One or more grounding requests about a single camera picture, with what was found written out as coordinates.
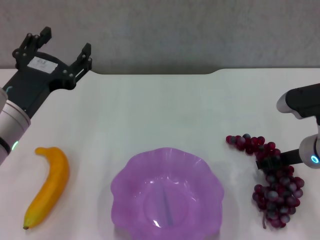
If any red purple grape bunch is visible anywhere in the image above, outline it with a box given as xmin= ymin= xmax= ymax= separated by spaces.
xmin=225 ymin=132 xmax=306 ymax=230

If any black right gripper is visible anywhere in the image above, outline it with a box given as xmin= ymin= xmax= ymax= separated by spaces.
xmin=255 ymin=148 xmax=304 ymax=173

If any purple wavy plastic plate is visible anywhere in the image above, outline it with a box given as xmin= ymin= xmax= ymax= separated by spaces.
xmin=110 ymin=147 xmax=225 ymax=240

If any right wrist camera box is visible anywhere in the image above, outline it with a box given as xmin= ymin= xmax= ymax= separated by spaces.
xmin=275 ymin=83 xmax=320 ymax=120

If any yellow plastic banana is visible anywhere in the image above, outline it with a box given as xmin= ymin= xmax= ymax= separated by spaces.
xmin=22 ymin=146 xmax=71 ymax=230

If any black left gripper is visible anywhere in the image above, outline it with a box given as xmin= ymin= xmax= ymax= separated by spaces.
xmin=3 ymin=26 xmax=93 ymax=119

